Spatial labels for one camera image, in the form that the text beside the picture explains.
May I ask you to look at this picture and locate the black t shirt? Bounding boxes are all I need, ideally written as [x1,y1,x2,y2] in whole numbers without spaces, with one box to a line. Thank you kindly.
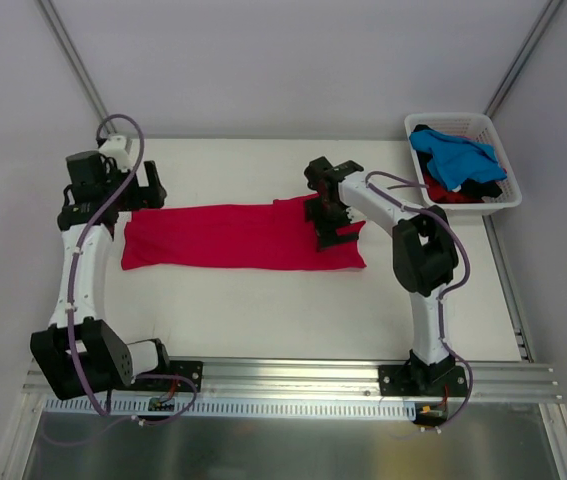
[412,124,502,200]

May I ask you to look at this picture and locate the pink t shirt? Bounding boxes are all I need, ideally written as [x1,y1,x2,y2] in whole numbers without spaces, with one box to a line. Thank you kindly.
[121,195,366,271]

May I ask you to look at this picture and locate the white plastic basket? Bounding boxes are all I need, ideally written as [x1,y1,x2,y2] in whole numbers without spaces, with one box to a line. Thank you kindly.
[404,112,522,216]

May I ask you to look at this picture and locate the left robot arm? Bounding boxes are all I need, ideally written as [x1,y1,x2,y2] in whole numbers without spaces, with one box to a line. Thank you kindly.
[30,150,172,400]

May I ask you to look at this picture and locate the right aluminium frame post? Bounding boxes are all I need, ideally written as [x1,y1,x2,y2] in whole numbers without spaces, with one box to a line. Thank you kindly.
[483,0,566,118]

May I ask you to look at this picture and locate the blue t shirt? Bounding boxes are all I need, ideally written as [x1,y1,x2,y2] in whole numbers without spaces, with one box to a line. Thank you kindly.
[409,129,507,191]

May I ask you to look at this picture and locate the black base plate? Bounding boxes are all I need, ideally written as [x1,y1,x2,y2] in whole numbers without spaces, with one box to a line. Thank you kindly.
[378,364,468,398]
[170,359,204,393]

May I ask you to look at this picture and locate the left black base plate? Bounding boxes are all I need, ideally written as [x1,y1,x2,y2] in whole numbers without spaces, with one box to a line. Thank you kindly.
[170,359,204,393]

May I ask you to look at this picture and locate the white slotted cable duct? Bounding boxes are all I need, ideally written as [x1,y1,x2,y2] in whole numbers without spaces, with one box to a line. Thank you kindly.
[42,396,418,421]

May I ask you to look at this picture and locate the aluminium mounting rail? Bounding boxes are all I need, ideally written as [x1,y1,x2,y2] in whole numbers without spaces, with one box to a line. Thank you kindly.
[21,353,562,404]

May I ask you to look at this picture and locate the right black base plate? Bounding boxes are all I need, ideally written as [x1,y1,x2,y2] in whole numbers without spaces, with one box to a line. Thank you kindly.
[378,364,468,398]

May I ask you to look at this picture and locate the left aluminium frame post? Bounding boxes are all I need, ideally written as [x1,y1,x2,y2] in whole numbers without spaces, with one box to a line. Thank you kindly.
[35,0,110,122]

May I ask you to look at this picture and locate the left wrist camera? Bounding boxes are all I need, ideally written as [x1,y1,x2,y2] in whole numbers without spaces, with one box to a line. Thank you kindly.
[98,134,133,171]

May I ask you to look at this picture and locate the red t shirt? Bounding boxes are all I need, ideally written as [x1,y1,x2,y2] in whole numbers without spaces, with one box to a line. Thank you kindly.
[424,174,483,204]

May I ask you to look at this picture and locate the rear aluminium table edge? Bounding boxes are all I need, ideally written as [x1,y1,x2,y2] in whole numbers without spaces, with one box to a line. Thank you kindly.
[144,131,407,141]

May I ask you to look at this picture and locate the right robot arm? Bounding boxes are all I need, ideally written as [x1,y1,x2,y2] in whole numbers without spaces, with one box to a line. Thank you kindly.
[304,157,460,396]

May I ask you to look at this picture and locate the aluminium frame post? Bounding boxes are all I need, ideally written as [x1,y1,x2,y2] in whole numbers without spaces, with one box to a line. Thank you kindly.
[35,0,110,122]
[483,0,566,118]

